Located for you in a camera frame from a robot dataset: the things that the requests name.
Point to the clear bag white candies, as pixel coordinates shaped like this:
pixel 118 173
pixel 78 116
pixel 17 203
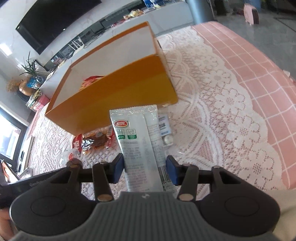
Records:
pixel 170 133

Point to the red packaged braised meat snack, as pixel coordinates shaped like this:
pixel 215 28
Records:
pixel 100 138

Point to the brown vase with dried flowers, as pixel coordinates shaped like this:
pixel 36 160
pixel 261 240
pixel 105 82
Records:
pixel 14 85

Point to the person's left hand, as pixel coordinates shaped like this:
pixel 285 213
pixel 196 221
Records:
pixel 7 228

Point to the pink checked table cover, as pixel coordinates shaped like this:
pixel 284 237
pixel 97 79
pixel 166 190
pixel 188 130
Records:
pixel 272 92

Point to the orange cardboard box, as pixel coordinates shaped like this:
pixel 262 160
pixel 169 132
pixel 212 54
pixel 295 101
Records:
pixel 135 74

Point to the aloe plant in pot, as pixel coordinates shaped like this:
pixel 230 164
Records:
pixel 30 69

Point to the pink small heater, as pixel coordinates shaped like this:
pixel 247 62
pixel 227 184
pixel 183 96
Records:
pixel 251 14

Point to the clear bag dark round snack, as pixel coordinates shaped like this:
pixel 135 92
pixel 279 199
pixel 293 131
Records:
pixel 73 158

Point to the grey metal trash bin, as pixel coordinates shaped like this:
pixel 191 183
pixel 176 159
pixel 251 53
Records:
pixel 201 11

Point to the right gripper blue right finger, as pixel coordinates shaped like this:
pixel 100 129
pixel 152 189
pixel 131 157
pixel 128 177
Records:
pixel 186 176

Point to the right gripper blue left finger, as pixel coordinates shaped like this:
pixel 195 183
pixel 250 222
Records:
pixel 104 174

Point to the white green snack pouch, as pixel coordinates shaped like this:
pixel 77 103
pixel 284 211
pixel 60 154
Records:
pixel 139 137

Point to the black wall television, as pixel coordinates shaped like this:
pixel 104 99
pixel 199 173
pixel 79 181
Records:
pixel 45 20

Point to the white lace tablecloth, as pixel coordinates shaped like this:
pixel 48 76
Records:
pixel 218 123

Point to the pink storage box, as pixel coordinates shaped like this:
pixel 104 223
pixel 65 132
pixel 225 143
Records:
pixel 39 103

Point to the red snack pack in box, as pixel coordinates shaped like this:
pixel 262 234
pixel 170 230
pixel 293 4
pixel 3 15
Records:
pixel 88 81

